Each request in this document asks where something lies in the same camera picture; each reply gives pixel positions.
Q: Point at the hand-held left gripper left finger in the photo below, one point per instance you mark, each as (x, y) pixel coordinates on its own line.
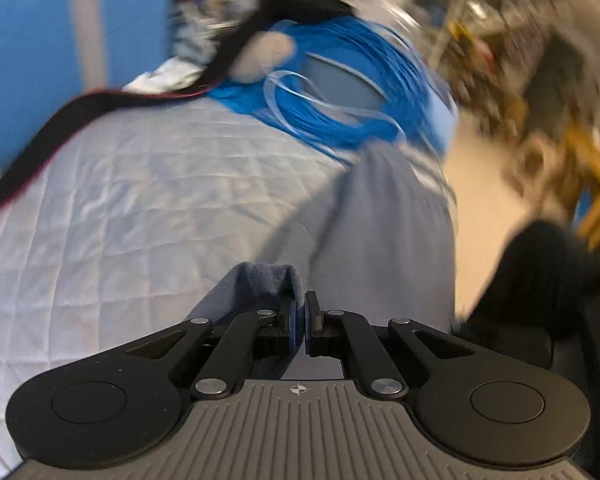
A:
(292, 320)

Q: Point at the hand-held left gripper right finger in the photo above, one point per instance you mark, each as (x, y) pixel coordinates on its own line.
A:
(308, 320)

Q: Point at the grey-blue fleece garment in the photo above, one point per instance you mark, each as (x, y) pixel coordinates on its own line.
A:
(370, 240)

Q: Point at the white quilted bedspread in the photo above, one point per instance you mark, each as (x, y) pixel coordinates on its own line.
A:
(130, 210)

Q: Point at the blue grey cushion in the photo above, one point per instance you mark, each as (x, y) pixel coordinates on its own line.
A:
(345, 90)

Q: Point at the person's dark clothing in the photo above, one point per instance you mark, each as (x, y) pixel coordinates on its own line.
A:
(540, 280)

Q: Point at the black belt with red edge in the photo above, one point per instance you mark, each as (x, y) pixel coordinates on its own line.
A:
(55, 125)

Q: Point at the striped cloth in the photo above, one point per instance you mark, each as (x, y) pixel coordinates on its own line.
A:
(205, 25)

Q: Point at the wooden chair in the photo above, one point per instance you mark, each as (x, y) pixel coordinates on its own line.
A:
(585, 160)

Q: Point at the cluttered shelf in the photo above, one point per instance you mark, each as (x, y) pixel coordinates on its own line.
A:
(505, 20)

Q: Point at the blue pillow with grey stripes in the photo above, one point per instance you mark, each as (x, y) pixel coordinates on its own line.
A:
(30, 35)

